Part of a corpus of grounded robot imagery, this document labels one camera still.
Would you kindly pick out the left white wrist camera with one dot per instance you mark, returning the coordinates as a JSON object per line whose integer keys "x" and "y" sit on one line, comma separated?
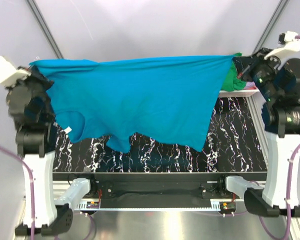
{"x": 9, "y": 74}

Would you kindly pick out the aluminium rail bar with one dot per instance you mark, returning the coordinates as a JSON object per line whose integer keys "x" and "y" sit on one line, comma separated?
{"x": 242, "y": 188}

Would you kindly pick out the right aluminium frame post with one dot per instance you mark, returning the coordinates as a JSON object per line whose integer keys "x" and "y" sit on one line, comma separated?
{"x": 271, "y": 24}

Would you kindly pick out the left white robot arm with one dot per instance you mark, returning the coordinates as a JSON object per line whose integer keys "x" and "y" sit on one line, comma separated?
{"x": 43, "y": 214}

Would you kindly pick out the left aluminium frame post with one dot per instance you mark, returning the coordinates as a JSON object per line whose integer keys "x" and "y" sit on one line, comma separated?
{"x": 36, "y": 12}

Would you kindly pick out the lilac t shirt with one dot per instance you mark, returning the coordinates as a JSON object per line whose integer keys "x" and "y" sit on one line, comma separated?
{"x": 250, "y": 86}

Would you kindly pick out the blue t shirt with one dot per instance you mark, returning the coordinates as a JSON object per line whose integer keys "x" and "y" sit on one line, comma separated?
{"x": 169, "y": 99}

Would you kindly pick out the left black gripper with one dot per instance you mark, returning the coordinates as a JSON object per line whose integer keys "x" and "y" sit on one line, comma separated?
{"x": 36, "y": 75}

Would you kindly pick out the green t shirt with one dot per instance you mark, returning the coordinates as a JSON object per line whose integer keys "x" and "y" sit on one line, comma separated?
{"x": 231, "y": 82}

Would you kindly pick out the white plastic laundry basket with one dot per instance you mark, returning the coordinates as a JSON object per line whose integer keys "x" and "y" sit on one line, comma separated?
{"x": 245, "y": 93}

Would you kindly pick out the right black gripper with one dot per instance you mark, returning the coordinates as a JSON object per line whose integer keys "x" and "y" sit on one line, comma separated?
{"x": 246, "y": 64}

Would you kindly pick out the aluminium frame post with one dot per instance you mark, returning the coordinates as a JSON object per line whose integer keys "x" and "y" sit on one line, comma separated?
{"x": 36, "y": 12}
{"x": 271, "y": 24}

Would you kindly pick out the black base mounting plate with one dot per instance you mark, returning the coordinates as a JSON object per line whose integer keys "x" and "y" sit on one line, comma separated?
{"x": 152, "y": 190}

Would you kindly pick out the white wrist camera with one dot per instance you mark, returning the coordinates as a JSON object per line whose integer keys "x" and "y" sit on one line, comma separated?
{"x": 9, "y": 74}
{"x": 289, "y": 45}

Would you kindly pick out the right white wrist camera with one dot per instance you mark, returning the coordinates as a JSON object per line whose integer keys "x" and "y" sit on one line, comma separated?
{"x": 289, "y": 45}

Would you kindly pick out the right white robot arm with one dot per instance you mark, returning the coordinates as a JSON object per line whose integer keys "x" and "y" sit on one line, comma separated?
{"x": 279, "y": 84}

